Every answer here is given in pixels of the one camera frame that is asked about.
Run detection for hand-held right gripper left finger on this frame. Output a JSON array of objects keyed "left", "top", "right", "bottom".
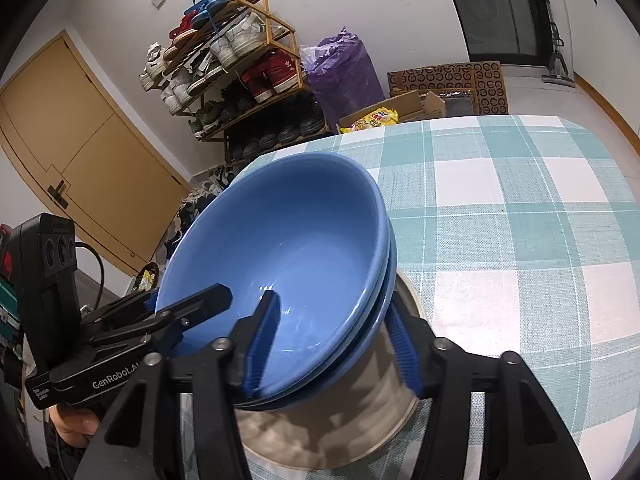
[{"left": 75, "top": 290, "right": 280, "bottom": 480}]

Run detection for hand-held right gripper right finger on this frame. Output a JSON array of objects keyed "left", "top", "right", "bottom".
[{"left": 387, "top": 302, "right": 593, "bottom": 480}]

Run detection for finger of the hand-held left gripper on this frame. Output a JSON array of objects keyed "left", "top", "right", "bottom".
[
  {"left": 90, "top": 283, "right": 234, "bottom": 361},
  {"left": 80, "top": 290, "right": 161, "bottom": 339}
]

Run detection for blue bowl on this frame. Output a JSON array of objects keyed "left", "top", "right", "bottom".
[
  {"left": 156, "top": 154, "right": 390, "bottom": 397},
  {"left": 250, "top": 232, "right": 400, "bottom": 410}
]

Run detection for beige round plate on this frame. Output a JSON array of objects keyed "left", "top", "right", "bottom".
[{"left": 234, "top": 270, "right": 427, "bottom": 472}]

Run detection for person's left hand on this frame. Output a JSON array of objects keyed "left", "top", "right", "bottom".
[{"left": 50, "top": 402, "right": 104, "bottom": 449}]

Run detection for scattered dark shoes and sandals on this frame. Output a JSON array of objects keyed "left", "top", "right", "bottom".
[{"left": 162, "top": 162, "right": 242, "bottom": 262}]

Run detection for teal checked tablecloth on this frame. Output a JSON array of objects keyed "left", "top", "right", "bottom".
[{"left": 180, "top": 115, "right": 640, "bottom": 480}]

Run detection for yellow wooden door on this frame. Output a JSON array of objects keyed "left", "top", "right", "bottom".
[{"left": 0, "top": 30, "right": 194, "bottom": 279}]

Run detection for yellow snack bag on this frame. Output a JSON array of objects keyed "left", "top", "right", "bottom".
[{"left": 352, "top": 107, "right": 400, "bottom": 131}]

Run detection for open cardboard box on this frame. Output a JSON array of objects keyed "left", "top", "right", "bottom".
[{"left": 339, "top": 87, "right": 476, "bottom": 134}]

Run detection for purple plastic bag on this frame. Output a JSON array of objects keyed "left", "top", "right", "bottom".
[{"left": 300, "top": 27, "right": 386, "bottom": 122}]

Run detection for wooden shoe rack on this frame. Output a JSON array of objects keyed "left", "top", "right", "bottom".
[{"left": 140, "top": 0, "right": 334, "bottom": 167}]

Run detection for rows of assorted sneakers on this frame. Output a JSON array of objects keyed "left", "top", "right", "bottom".
[{"left": 139, "top": 0, "right": 327, "bottom": 162}]

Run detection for brown patterned doormat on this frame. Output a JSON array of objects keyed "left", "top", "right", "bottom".
[{"left": 387, "top": 60, "right": 510, "bottom": 116}]

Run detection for grey floor mop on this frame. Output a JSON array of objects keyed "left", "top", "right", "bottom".
[{"left": 542, "top": 0, "right": 576, "bottom": 86}]

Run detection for dark glass door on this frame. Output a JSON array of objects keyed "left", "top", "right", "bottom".
[{"left": 437, "top": 0, "right": 556, "bottom": 66}]

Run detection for white kitchen base cabinet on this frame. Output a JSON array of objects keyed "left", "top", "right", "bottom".
[{"left": 557, "top": 0, "right": 640, "bottom": 61}]

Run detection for black cable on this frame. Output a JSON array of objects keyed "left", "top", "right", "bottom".
[{"left": 74, "top": 241, "right": 107, "bottom": 312}]

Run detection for black door handle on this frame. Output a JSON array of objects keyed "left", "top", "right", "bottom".
[{"left": 47, "top": 180, "right": 70, "bottom": 209}]

